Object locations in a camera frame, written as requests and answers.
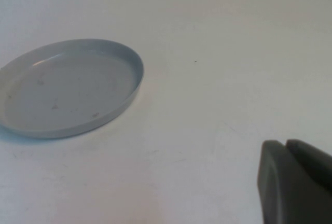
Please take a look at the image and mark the blue-grey round plate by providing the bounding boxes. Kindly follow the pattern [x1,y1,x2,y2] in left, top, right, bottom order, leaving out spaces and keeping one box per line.
[0,38,144,139]

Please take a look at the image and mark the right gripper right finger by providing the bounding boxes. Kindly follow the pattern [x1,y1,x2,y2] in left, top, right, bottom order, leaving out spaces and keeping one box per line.
[286,138,332,185]

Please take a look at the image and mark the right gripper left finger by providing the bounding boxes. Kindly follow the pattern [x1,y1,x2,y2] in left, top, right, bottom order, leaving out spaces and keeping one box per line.
[256,140,332,224]

